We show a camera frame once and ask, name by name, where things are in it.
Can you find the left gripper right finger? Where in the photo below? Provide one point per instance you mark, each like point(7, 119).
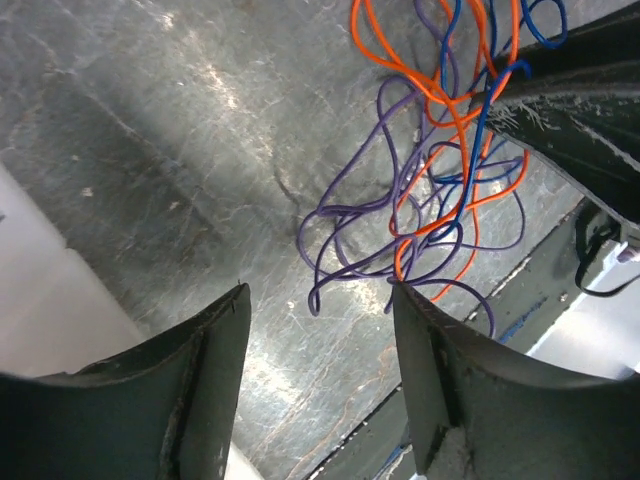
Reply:
point(481, 410)

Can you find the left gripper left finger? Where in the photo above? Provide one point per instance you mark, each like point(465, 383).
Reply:
point(163, 409)

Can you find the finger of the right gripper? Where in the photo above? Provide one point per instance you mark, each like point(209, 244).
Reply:
point(592, 142)
point(600, 58)

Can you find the white compartment tray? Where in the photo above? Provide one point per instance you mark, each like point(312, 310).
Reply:
point(56, 314)

